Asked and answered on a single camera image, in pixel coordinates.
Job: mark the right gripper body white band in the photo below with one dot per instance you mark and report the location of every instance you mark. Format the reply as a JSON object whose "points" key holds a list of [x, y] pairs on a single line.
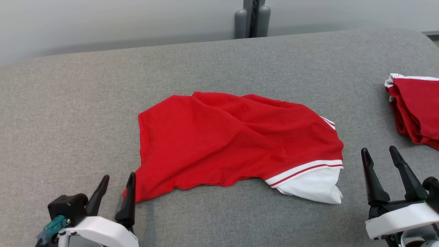
{"points": [[401, 218]]}

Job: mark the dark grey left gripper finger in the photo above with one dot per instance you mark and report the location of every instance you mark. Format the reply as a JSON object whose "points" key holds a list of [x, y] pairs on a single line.
{"points": [[128, 206], [97, 197]]}

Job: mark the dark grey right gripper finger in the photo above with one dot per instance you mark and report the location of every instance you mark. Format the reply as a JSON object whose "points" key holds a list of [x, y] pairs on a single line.
{"points": [[375, 185], [410, 181]]}

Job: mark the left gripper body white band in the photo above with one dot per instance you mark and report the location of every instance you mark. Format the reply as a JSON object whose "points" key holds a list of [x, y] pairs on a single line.
{"points": [[99, 230]]}

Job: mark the red jersey with white trim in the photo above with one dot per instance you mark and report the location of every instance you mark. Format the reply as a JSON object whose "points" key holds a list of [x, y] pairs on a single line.
{"points": [[418, 106]]}

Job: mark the red and white lettered jersey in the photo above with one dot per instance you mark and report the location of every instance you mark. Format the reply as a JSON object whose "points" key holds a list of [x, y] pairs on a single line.
{"points": [[223, 144]]}

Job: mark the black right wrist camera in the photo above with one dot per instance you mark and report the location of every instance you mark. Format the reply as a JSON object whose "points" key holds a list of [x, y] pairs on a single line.
{"points": [[432, 192]]}

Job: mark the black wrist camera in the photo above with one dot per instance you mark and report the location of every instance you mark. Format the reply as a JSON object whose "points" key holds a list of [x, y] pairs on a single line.
{"points": [[67, 206], [432, 192]]}

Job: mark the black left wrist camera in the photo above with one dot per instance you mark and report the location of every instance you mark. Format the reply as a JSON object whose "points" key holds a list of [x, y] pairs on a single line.
{"points": [[67, 206]]}

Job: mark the teal left camera connector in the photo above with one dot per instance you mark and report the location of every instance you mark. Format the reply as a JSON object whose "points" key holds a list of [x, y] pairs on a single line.
{"points": [[53, 228]]}

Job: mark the grey post with cylinders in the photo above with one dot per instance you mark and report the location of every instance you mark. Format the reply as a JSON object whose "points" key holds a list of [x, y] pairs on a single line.
{"points": [[252, 20]]}

